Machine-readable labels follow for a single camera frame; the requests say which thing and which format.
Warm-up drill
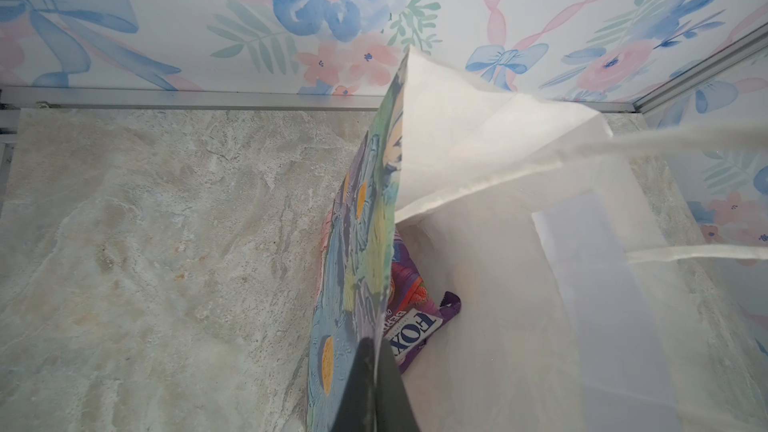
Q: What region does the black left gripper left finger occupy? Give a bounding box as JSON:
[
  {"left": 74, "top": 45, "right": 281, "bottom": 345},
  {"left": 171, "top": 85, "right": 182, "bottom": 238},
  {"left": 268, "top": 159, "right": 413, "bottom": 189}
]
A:
[{"left": 331, "top": 338, "right": 376, "bottom": 432}]

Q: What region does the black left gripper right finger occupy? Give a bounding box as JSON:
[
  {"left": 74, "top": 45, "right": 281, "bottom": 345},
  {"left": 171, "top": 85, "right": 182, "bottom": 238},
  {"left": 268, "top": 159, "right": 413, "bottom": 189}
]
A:
[{"left": 375, "top": 352, "right": 420, "bottom": 432}]

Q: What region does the purple Fox's candy bag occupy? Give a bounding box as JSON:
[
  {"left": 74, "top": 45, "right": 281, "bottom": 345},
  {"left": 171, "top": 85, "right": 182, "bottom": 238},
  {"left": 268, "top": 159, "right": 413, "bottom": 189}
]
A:
[{"left": 384, "top": 235, "right": 462, "bottom": 373}]

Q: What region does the floral paper gift bag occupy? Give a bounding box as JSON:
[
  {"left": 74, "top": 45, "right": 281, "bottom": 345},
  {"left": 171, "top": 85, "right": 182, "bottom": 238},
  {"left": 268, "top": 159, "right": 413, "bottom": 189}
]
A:
[{"left": 306, "top": 52, "right": 767, "bottom": 431}]

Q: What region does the back aluminium floor rail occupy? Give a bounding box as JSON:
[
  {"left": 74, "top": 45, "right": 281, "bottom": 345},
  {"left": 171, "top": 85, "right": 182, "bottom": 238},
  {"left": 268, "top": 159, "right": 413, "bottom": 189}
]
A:
[{"left": 0, "top": 85, "right": 637, "bottom": 114}]

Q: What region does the right corner aluminium post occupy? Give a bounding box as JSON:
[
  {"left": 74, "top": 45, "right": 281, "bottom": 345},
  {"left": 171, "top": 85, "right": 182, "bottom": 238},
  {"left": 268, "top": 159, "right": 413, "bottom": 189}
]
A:
[{"left": 632, "top": 24, "right": 767, "bottom": 114}]

